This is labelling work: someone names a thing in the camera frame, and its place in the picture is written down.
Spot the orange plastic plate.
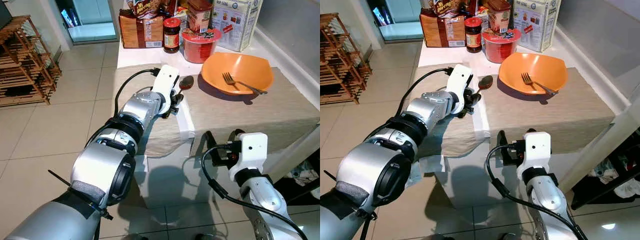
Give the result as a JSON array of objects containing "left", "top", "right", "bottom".
[
  {"left": 498, "top": 52, "right": 569, "bottom": 95},
  {"left": 201, "top": 52, "right": 275, "bottom": 96}
]

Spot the metal fork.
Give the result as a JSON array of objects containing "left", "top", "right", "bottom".
[
  {"left": 222, "top": 72, "right": 268, "bottom": 96},
  {"left": 521, "top": 72, "right": 558, "bottom": 96}
]

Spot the red instant noodle bowl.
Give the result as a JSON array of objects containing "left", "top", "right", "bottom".
[
  {"left": 181, "top": 28, "right": 222, "bottom": 64},
  {"left": 482, "top": 28, "right": 522, "bottom": 64}
]

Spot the red lid sauce jar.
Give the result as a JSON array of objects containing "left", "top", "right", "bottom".
[
  {"left": 464, "top": 16, "right": 483, "bottom": 53},
  {"left": 162, "top": 17, "right": 182, "bottom": 54}
]

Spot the white raised counter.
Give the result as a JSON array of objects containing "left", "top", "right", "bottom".
[{"left": 557, "top": 0, "right": 640, "bottom": 191}]

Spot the beige crumpled cloth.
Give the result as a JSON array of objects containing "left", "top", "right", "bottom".
[
  {"left": 590, "top": 160, "right": 640, "bottom": 198},
  {"left": 290, "top": 167, "right": 321, "bottom": 188}
]

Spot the brown food box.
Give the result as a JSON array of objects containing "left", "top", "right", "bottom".
[
  {"left": 119, "top": 10, "right": 166, "bottom": 49},
  {"left": 420, "top": 9, "right": 467, "bottom": 48}
]

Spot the black laundry basket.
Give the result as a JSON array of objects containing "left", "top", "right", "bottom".
[
  {"left": 272, "top": 150, "right": 321, "bottom": 206},
  {"left": 570, "top": 142, "right": 640, "bottom": 211}
]

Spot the brown lid jar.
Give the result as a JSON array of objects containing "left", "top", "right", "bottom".
[
  {"left": 187, "top": 0, "right": 213, "bottom": 33},
  {"left": 487, "top": 0, "right": 512, "bottom": 33}
]

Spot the printed snack bag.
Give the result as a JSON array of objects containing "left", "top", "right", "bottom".
[
  {"left": 429, "top": 0, "right": 468, "bottom": 18},
  {"left": 126, "top": 0, "right": 168, "bottom": 20}
]

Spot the white carton box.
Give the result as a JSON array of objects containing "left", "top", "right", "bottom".
[
  {"left": 212, "top": 0, "right": 264, "bottom": 52},
  {"left": 512, "top": 0, "right": 562, "bottom": 53}
]

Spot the glass door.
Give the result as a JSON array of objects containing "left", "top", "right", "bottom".
[
  {"left": 54, "top": 0, "right": 121, "bottom": 45},
  {"left": 367, "top": 0, "right": 423, "bottom": 43}
]

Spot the wooden shelf rack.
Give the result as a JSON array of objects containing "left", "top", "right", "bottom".
[
  {"left": 320, "top": 12, "right": 373, "bottom": 105},
  {"left": 0, "top": 15, "right": 62, "bottom": 107}
]

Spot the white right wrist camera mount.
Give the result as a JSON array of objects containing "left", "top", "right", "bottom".
[
  {"left": 516, "top": 131, "right": 552, "bottom": 181},
  {"left": 229, "top": 132, "right": 268, "bottom": 182}
]

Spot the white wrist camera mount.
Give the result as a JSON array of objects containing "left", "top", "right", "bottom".
[
  {"left": 151, "top": 65, "right": 180, "bottom": 115},
  {"left": 516, "top": 131, "right": 552, "bottom": 181},
  {"left": 446, "top": 64, "right": 474, "bottom": 115},
  {"left": 229, "top": 132, "right": 268, "bottom": 182}
]

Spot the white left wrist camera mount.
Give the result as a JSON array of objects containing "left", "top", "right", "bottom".
[
  {"left": 446, "top": 64, "right": 474, "bottom": 115},
  {"left": 151, "top": 65, "right": 180, "bottom": 115}
]

